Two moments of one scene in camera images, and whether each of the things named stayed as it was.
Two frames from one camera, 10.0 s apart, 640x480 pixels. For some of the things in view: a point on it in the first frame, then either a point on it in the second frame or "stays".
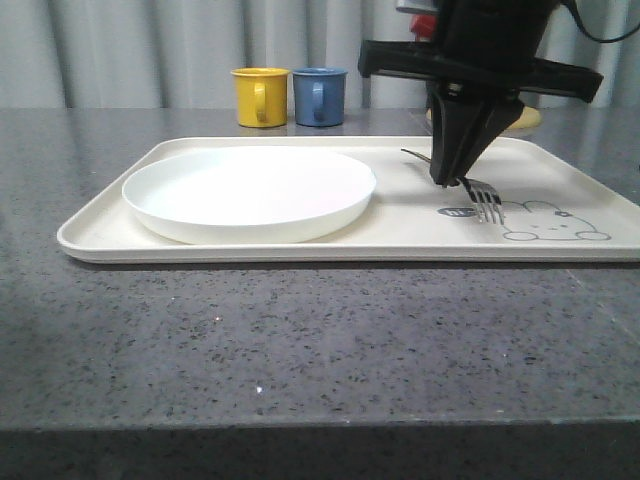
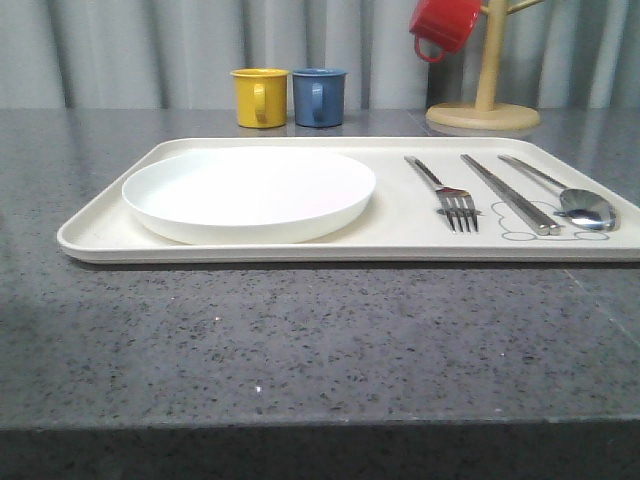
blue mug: x=319 y=96 stays
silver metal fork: x=486 y=201 → x=454 y=202
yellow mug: x=261 y=95 stays
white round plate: x=249 y=196 stays
